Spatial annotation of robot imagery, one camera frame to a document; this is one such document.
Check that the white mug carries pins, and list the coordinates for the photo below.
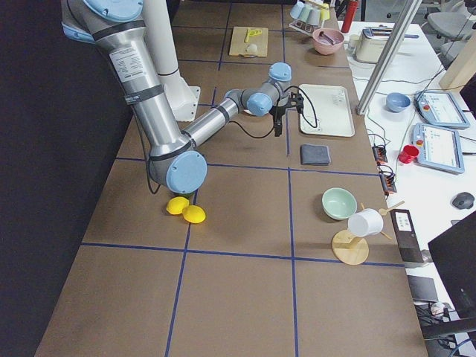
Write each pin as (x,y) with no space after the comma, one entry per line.
(365,223)

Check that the mint green bowl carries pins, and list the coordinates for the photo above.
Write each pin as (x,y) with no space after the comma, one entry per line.
(338,203)

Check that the cream paper cup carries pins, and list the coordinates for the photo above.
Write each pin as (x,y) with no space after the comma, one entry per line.
(352,43)

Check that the teach pendant near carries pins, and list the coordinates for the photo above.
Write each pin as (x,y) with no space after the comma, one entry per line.
(439,148)

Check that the black power strip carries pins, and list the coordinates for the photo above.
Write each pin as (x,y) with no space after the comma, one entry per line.
(386,174)

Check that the wooden mug stand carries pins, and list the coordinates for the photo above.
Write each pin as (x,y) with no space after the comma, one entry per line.
(353,250)

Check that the yellow cup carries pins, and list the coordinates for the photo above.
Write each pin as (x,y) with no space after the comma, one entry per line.
(325,12)

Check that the aluminium frame post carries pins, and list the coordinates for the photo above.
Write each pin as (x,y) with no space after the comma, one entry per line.
(389,51)

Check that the lemon slices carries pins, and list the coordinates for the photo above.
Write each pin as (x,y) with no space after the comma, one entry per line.
(256,31)

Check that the black monitor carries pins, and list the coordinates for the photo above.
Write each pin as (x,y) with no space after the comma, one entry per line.
(453,254)

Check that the pink bowl with ice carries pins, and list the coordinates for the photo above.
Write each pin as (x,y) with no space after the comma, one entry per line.
(324,48)

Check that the yellow lemon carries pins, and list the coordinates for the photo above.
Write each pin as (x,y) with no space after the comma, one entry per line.
(176,205)
(194,214)

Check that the bamboo cutting board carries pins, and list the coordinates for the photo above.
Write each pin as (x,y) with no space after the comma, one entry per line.
(237,46)

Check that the red bottle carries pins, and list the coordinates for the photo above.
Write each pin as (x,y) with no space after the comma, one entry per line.
(351,8)

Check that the blue bowl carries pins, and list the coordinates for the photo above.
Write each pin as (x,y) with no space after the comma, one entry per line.
(397,102)

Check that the acrylic cup rack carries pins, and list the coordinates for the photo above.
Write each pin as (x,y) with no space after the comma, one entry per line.
(305,27)

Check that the light blue cup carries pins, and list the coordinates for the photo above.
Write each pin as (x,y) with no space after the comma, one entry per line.
(314,17)

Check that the white steamed bun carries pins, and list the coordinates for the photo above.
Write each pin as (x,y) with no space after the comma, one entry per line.
(251,50)

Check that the black remote box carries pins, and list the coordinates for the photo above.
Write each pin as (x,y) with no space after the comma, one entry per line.
(406,238)

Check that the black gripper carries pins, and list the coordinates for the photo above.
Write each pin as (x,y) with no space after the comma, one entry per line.
(278,112)

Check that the cream toaster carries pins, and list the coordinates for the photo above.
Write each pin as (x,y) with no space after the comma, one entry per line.
(371,44)

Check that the mint cup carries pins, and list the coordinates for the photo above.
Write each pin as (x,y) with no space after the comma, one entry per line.
(304,14)

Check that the cream round plate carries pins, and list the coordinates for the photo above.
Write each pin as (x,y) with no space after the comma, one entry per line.
(248,112)

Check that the teach pendant far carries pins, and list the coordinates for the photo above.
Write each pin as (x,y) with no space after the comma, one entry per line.
(440,108)

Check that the cream bear tray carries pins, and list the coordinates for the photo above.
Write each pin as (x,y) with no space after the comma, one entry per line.
(326,111)

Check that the teach pendant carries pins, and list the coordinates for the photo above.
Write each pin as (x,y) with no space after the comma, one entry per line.
(439,148)
(440,108)

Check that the grey folded cloth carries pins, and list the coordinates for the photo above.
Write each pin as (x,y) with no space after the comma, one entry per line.
(315,155)

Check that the black computer mouse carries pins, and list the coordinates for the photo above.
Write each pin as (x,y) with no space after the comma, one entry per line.
(463,200)

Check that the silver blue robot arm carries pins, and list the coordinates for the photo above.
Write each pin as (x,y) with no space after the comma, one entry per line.
(136,39)

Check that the red mug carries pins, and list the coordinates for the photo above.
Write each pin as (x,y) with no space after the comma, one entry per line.
(408,154)

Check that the white robot base pillar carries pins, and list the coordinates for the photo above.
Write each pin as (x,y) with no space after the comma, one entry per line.
(183,99)

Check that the grey blue cup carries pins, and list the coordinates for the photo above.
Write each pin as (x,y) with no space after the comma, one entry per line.
(297,9)

